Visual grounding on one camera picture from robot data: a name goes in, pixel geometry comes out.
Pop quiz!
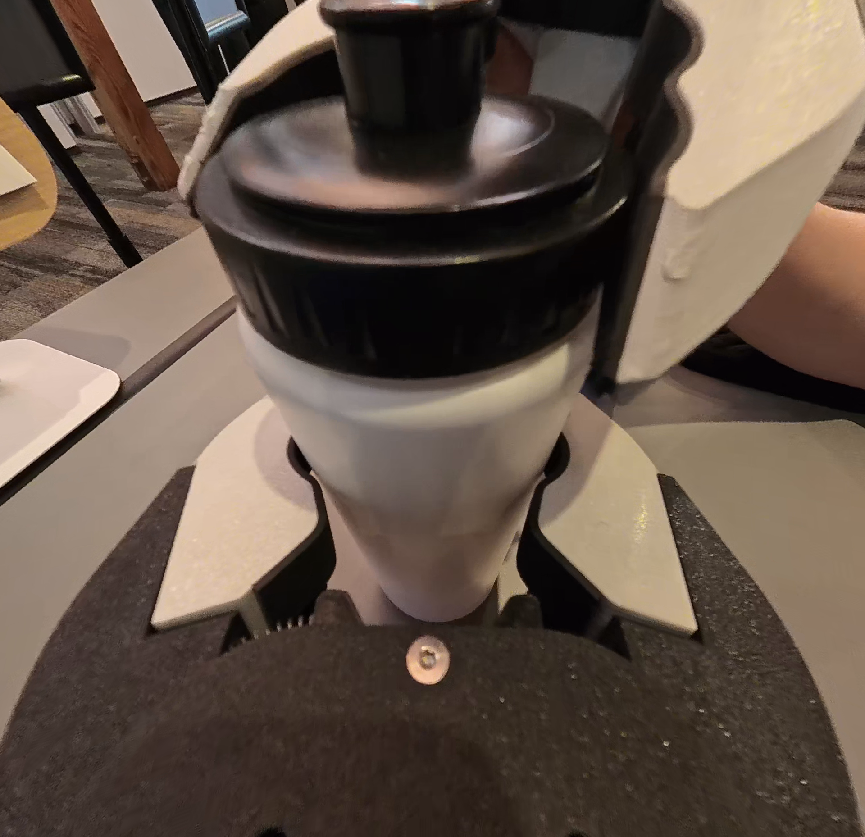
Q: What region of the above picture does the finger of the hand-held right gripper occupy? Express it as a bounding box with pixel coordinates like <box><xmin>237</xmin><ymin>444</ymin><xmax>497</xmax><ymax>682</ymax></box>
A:
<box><xmin>177</xmin><ymin>2</ymin><xmax>346</xmax><ymax>203</ymax></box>
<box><xmin>588</xmin><ymin>0</ymin><xmax>865</xmax><ymax>395</ymax></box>

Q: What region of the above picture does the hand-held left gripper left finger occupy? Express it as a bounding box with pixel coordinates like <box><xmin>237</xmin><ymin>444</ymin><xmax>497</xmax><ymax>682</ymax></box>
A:
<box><xmin>150</xmin><ymin>398</ymin><xmax>337</xmax><ymax>632</ymax></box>

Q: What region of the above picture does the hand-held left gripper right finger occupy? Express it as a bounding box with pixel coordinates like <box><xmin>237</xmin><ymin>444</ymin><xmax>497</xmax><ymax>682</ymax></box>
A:
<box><xmin>520</xmin><ymin>394</ymin><xmax>698</xmax><ymax>635</ymax></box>

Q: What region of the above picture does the white plastic bottle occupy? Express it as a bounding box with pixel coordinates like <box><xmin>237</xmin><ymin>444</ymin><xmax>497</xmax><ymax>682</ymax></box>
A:
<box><xmin>237</xmin><ymin>303</ymin><xmax>602</xmax><ymax>623</ymax></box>

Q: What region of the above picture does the black bottle lid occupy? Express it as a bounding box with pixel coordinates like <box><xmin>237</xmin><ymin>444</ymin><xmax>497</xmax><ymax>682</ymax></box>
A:
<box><xmin>194</xmin><ymin>0</ymin><xmax>633</xmax><ymax>378</ymax></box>

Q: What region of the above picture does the person's right forearm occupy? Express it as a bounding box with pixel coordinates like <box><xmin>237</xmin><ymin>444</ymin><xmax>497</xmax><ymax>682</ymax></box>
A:
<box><xmin>730</xmin><ymin>202</ymin><xmax>865</xmax><ymax>387</ymax></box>

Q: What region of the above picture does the black board easel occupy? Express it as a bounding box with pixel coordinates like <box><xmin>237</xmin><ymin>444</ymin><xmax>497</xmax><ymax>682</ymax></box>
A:
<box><xmin>145</xmin><ymin>0</ymin><xmax>251</xmax><ymax>105</ymax></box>

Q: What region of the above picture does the wooden furniture leg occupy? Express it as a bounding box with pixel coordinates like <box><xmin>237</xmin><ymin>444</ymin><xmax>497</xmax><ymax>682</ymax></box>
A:
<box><xmin>34</xmin><ymin>0</ymin><xmax>180</xmax><ymax>191</ymax></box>

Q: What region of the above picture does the black framed panel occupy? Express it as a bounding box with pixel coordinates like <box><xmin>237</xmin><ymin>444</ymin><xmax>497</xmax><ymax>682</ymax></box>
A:
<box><xmin>0</xmin><ymin>0</ymin><xmax>96</xmax><ymax>115</ymax></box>

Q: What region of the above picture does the wooden display board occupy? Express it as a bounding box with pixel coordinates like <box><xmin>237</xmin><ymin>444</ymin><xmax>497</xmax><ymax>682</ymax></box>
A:
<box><xmin>0</xmin><ymin>97</ymin><xmax>58</xmax><ymax>250</ymax></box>

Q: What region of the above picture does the black metal frame leg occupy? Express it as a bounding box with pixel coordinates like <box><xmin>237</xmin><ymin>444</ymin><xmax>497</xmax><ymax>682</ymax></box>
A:
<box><xmin>20</xmin><ymin>104</ymin><xmax>143</xmax><ymax>269</ymax></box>

